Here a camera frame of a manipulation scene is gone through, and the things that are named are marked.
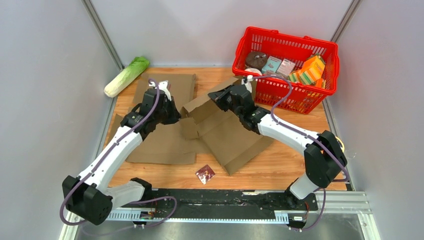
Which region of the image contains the brown cardboard box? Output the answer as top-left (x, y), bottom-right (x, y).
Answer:
top-left (180, 76), bottom-right (274, 175)

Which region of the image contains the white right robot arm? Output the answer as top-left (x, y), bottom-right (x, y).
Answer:
top-left (208, 84), bottom-right (347, 210)

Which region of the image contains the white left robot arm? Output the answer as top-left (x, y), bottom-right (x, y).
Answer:
top-left (59, 86), bottom-right (181, 226)

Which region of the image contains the teal packet box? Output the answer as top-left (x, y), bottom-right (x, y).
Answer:
top-left (261, 56), bottom-right (282, 75)

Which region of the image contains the pink white packet box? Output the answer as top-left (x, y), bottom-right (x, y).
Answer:
top-left (275, 58), bottom-right (296, 77)

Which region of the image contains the orange yellow striped box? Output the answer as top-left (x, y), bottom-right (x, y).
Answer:
top-left (288, 54), bottom-right (326, 88)

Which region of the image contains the flat cardboard sheet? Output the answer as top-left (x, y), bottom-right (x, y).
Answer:
top-left (125, 73), bottom-right (210, 165)

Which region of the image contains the brown round container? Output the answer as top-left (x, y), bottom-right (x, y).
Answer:
top-left (245, 51), bottom-right (269, 70)

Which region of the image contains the napa cabbage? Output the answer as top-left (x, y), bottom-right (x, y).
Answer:
top-left (103, 56), bottom-right (150, 98)

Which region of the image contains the red plastic basket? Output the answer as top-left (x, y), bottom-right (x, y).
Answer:
top-left (232, 26), bottom-right (339, 114)

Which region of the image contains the red candy packet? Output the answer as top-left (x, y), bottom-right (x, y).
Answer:
top-left (195, 164), bottom-right (216, 185)

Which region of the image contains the yellow blue tape roll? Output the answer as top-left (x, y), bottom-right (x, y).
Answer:
top-left (334, 135), bottom-right (345, 153)

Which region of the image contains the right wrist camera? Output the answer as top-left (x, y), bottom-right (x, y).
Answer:
top-left (241, 75), bottom-right (254, 93)

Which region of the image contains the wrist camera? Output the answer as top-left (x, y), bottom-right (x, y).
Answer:
top-left (241, 75), bottom-right (254, 93)
top-left (148, 79), bottom-right (173, 101)

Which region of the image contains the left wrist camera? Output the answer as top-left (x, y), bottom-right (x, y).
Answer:
top-left (148, 79), bottom-right (173, 101)

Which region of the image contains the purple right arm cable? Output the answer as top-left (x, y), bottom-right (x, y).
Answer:
top-left (246, 74), bottom-right (351, 232)

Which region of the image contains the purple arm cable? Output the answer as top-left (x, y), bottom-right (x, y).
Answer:
top-left (58, 78), bottom-right (178, 229)
top-left (246, 74), bottom-right (351, 232)

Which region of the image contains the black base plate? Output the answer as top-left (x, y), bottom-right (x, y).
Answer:
top-left (119, 188), bottom-right (319, 220)

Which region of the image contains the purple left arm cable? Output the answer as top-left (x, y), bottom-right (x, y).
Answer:
top-left (58, 78), bottom-right (178, 229)

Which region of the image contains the aluminium frame rail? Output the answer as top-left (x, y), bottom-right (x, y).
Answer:
top-left (57, 190), bottom-right (382, 240)

